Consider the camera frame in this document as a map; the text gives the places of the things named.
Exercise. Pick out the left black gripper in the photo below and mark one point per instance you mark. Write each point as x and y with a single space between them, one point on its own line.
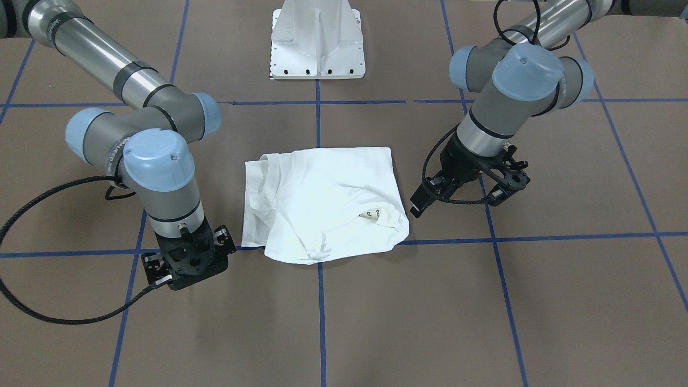
459 163

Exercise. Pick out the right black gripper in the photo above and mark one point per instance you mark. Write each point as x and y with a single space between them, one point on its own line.
152 265

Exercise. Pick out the white long-sleeve printed shirt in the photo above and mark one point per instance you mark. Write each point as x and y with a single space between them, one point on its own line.
323 204

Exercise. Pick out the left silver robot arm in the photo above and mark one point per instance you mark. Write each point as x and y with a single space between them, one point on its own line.
517 76

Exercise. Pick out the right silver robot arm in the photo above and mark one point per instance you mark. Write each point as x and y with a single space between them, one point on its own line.
146 150

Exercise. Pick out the white camera stand pedestal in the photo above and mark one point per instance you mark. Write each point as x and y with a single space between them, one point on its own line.
316 40

